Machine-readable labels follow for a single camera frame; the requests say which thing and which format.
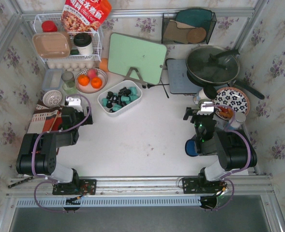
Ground grey blue oven mitt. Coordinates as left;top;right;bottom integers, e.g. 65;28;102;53
185;135;202;157

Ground white storage basket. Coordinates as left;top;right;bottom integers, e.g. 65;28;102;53
98;80;143;117

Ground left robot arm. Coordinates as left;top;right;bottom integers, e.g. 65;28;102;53
15;107;93;186

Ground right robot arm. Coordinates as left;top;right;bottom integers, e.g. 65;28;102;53
183;107;257;183

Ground white coffee cup black lid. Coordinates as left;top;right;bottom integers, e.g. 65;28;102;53
73;32;93;55

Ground grey induction cooker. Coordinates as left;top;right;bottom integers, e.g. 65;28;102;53
165;58;202;94

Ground green glass tumbler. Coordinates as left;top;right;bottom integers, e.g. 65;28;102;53
62;83;77;95

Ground red striped towel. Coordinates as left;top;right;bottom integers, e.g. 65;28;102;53
27;100;63;134

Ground white round strainer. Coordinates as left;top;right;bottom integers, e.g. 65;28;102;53
43;90;62;108

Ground white pill bottle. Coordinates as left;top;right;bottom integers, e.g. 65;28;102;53
229;112;246;130

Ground blue flower plate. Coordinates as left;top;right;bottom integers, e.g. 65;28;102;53
212;87;250;121

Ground left orange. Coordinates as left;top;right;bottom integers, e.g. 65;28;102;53
77;74;90;86

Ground orange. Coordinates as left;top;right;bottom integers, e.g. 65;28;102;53
77;74;90;86
90;77;103;89

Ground right orange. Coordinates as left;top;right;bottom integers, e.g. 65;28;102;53
90;77;103;89

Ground fruit bowl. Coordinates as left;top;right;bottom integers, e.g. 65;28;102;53
75;68;108;93

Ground grey glass tumbler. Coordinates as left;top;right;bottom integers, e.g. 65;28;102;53
61;71;75;88

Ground pink peach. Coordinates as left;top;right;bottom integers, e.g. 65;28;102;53
87;69;97;79

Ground clear lidded container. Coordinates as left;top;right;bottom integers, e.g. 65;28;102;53
42;69;63;91

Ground black frying pan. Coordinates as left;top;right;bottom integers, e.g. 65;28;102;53
186;48;265;100

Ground glass pan lid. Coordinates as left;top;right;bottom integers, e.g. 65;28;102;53
185;45;240;84

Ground egg tray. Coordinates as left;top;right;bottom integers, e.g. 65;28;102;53
46;60;99;72

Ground orange sponge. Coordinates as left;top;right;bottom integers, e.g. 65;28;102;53
99;58;109;72

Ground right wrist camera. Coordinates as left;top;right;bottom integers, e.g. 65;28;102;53
197;101;215;115

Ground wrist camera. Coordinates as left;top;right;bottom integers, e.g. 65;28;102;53
65;96;83;112
197;101;215;115

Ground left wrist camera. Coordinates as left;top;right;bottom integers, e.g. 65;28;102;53
65;96;83;112

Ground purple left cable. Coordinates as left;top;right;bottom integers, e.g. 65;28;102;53
32;94;92;213

